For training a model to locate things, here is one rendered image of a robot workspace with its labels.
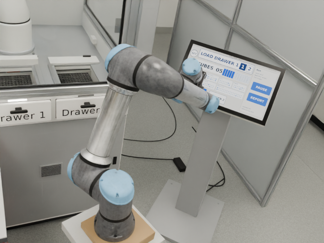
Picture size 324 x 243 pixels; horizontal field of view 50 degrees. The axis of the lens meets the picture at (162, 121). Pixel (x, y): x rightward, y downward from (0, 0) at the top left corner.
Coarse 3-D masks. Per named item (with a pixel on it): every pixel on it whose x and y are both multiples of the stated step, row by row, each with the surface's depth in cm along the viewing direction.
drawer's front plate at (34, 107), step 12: (0, 108) 155; (12, 108) 158; (24, 108) 160; (36, 108) 163; (48, 108) 165; (0, 120) 159; (12, 120) 161; (24, 120) 164; (36, 120) 166; (48, 120) 169
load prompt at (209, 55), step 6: (198, 54) 185; (204, 54) 184; (210, 54) 183; (216, 54) 183; (210, 60) 183; (216, 60) 182; (222, 60) 182; (228, 60) 181; (234, 60) 180; (228, 66) 181; (234, 66) 180; (240, 66) 179; (246, 66) 179; (252, 66) 178; (246, 72) 178; (252, 72) 178
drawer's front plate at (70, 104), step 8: (96, 96) 174; (104, 96) 175; (56, 104) 166; (64, 104) 167; (72, 104) 169; (80, 104) 171; (96, 104) 175; (56, 112) 168; (64, 112) 170; (72, 112) 172; (80, 112) 174; (88, 112) 176
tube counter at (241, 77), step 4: (216, 68) 181; (220, 68) 181; (224, 68) 181; (216, 72) 181; (220, 72) 181; (224, 72) 180; (228, 72) 180; (232, 72) 180; (236, 72) 179; (224, 76) 180; (228, 76) 180; (232, 76) 179; (236, 76) 179; (240, 76) 179; (244, 76) 178; (248, 76) 178; (236, 80) 179; (240, 80) 178; (244, 80) 178; (248, 80) 177
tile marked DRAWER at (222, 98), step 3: (210, 93) 180; (213, 93) 180; (216, 93) 179; (216, 96) 179; (219, 96) 179; (222, 96) 179; (225, 96) 178; (219, 99) 179; (222, 99) 178; (225, 99) 178; (219, 102) 178; (222, 102) 178
